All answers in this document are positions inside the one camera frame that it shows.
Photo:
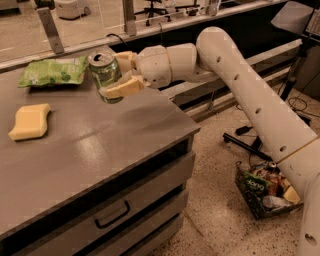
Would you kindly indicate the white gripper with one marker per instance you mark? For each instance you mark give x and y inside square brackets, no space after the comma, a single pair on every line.
[153,66]

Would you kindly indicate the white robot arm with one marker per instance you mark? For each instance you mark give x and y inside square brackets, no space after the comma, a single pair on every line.
[293,145]

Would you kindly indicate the red can in basket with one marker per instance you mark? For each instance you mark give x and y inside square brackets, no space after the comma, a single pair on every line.
[274,184]

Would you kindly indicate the green chip bag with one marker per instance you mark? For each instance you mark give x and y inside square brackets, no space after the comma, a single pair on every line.
[51,72]

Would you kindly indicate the black office chair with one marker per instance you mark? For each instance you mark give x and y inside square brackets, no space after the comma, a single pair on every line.
[165,8]

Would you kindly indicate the black stand base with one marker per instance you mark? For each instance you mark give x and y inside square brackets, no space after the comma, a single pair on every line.
[228,138]

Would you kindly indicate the green dang snack bag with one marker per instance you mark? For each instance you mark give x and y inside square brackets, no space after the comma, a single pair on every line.
[256,184]

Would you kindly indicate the grey monitor panel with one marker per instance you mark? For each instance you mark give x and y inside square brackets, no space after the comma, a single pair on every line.
[293,17]

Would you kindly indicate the grey cabinet drawer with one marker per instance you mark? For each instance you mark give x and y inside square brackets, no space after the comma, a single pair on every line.
[157,195]

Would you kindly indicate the yellow sponge in basket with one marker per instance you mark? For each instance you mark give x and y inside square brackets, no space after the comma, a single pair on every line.
[291,195]

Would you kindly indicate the middle metal bracket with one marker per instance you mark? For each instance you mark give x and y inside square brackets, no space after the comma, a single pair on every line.
[129,19]

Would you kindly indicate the metal bracket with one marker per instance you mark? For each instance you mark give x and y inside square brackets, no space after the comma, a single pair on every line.
[50,30]
[129,19]

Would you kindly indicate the left metal bracket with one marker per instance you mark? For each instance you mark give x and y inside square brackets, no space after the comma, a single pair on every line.
[50,30]

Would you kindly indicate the black drawer handle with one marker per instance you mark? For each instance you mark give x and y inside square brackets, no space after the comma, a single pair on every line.
[107,221]

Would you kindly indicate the black wire basket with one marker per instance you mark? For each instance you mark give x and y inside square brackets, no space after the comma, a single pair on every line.
[264,205]

